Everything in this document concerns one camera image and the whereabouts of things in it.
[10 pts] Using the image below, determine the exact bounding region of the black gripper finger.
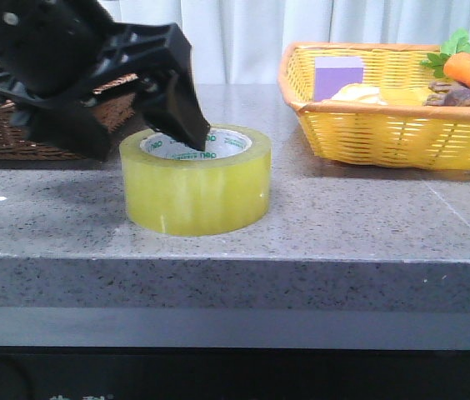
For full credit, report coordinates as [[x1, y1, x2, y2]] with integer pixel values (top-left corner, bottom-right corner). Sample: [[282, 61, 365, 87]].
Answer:
[[135, 70, 211, 151]]

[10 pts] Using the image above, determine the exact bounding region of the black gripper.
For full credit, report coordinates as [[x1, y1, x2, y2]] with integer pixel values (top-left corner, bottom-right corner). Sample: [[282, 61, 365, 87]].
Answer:
[[0, 1, 193, 161]]

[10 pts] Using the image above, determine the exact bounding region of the purple foam cube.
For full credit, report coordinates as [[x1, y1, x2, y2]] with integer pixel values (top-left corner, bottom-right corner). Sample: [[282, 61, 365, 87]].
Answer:
[[313, 56, 364, 101]]

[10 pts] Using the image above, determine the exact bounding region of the white curtain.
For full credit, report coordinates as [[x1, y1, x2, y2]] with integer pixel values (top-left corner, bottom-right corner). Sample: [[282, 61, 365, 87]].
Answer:
[[101, 0, 470, 84]]

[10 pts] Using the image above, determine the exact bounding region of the brown wicker basket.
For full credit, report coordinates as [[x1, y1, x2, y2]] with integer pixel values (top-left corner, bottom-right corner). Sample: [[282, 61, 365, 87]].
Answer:
[[0, 74, 137, 161]]

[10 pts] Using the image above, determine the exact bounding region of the orange toy carrot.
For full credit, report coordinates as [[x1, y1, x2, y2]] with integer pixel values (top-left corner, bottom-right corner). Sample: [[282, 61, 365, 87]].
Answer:
[[420, 28, 470, 88]]

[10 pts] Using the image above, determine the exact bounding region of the yellowish clear tape roll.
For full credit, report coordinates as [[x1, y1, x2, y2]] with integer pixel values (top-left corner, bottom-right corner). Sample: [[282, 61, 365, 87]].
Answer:
[[119, 125, 272, 236]]

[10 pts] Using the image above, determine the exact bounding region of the brown toy animal figure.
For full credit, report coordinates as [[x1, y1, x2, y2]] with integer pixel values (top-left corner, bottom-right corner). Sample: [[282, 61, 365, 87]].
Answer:
[[423, 81, 470, 107]]

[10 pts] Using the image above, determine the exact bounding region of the toy croissant bread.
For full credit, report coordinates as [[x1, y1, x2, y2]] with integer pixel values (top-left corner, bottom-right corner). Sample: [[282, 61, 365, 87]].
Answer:
[[331, 82, 387, 105]]

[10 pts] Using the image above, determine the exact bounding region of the yellow wicker basket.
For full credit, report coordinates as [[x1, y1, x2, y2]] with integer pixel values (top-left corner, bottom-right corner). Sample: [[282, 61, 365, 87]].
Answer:
[[278, 42, 470, 170]]

